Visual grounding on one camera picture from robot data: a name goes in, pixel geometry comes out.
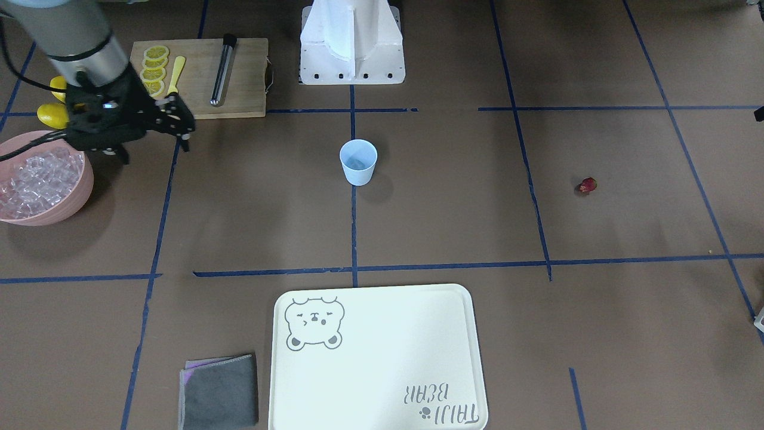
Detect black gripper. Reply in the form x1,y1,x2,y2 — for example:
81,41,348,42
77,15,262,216
64,65,196,164

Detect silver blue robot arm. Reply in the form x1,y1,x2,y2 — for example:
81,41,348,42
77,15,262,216
2,1,195,164

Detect pile of clear ice cubes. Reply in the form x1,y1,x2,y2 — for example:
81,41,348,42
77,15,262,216
1,147,85,220

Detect light blue plastic cup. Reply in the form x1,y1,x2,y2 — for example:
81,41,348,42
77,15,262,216
339,139,378,187

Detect white cup rack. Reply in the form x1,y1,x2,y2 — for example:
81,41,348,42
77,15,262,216
753,308,764,334

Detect lemon slice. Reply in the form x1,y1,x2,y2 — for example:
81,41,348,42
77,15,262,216
142,57,168,70
143,81,165,98
143,45,170,61
139,66,167,82

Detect steel muddler black tip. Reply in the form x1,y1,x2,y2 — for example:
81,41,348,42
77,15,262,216
210,33,238,107

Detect pink bowl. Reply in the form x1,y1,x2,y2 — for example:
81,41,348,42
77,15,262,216
2,139,94,226

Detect yellow plastic knife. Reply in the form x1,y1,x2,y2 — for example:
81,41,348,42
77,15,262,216
167,56,186,95

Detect wooden cutting board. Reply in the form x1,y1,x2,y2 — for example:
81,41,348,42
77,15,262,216
130,38,269,119

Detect whole yellow lemon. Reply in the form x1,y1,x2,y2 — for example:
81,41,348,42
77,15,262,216
49,75,68,103
36,103,69,130

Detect grey folded cloth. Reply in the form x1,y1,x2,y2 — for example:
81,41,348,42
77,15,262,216
177,354,259,429

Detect cream bear print tray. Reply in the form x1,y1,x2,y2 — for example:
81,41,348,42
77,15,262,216
267,283,489,429

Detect red strawberry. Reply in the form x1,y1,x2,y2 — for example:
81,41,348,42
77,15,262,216
576,177,598,196

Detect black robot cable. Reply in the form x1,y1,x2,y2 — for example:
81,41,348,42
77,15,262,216
0,24,72,163

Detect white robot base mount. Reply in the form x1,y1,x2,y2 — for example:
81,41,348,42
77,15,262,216
298,1,406,85

